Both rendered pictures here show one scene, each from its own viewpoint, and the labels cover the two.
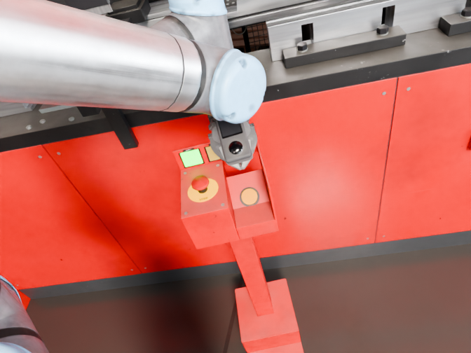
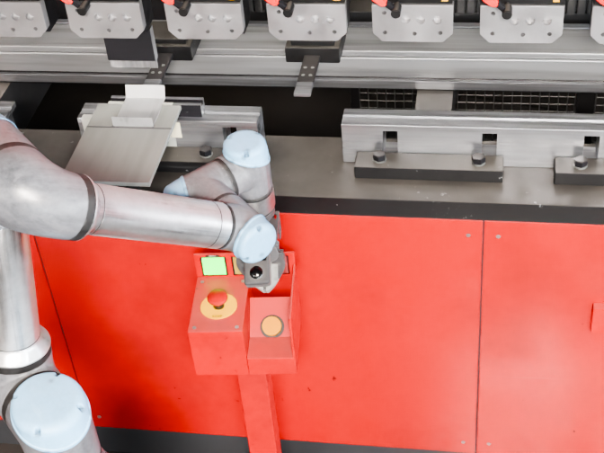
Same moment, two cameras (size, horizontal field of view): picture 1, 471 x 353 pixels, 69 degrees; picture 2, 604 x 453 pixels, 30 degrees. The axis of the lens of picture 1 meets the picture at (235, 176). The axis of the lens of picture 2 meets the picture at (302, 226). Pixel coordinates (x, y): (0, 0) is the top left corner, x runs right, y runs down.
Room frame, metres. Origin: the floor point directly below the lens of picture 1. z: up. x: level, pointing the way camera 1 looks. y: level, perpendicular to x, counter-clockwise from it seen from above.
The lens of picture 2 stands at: (-1.03, -0.16, 2.29)
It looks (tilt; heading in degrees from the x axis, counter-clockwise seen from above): 40 degrees down; 2
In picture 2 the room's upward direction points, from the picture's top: 6 degrees counter-clockwise
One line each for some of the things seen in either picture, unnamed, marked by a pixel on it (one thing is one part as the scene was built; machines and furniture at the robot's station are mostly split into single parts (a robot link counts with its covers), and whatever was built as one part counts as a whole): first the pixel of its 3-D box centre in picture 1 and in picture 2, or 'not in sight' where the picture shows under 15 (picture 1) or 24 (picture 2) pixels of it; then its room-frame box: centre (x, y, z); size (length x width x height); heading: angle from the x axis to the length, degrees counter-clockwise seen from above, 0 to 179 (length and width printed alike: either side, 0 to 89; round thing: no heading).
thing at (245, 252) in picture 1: (251, 269); (262, 431); (0.56, 0.03, 0.39); 0.06 x 0.06 x 0.54; 86
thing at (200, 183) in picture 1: (201, 186); (217, 301); (0.55, 0.08, 0.79); 0.04 x 0.04 x 0.04
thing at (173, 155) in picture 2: not in sight; (161, 158); (0.90, 0.20, 0.89); 0.30 x 0.05 x 0.03; 80
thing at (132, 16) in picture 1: (123, 19); (163, 56); (1.12, 0.19, 1.01); 0.26 x 0.12 x 0.05; 170
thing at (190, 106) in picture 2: not in sight; (156, 106); (0.96, 0.20, 0.98); 0.20 x 0.03 x 0.03; 80
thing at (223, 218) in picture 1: (225, 190); (244, 313); (0.56, 0.03, 0.75); 0.20 x 0.16 x 0.18; 86
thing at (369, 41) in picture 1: (341, 47); (429, 166); (0.80, -0.36, 0.89); 0.30 x 0.05 x 0.03; 80
